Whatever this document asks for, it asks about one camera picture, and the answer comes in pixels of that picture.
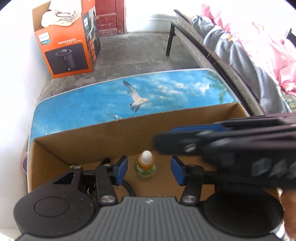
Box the small dropper bottle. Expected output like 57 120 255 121
134 150 158 181

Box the person's right hand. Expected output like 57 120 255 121
280 190 296 240

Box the brown cardboard box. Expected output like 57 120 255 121
27 102 280 202

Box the pink plastic bag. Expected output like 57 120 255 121
22 152 28 174

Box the pink and grey bedding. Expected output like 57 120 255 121
192 4 295 113

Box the orange Philips box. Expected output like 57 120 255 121
32 1 101 78

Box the dark red wooden door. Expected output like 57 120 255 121
95 0 126 36

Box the beige clothing in box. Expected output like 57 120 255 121
41 0 82 28

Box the black frame bed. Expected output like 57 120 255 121
166 9 265 115

